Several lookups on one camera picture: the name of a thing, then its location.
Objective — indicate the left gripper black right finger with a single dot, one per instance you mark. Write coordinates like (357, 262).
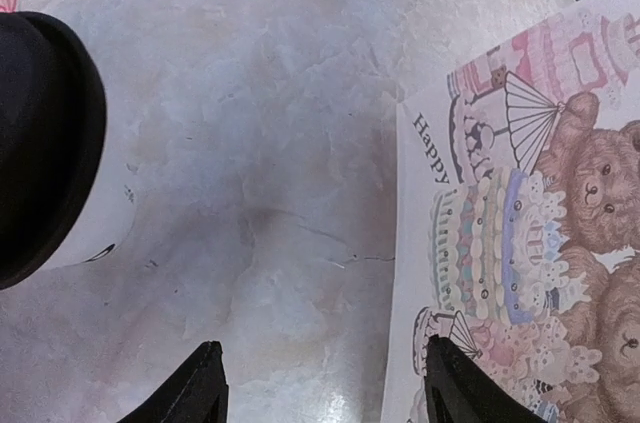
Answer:
(457, 390)

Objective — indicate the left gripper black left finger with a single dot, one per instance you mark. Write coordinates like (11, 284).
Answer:
(197, 391)

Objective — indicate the white paper takeout bag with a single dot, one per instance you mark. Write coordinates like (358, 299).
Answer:
(517, 238)

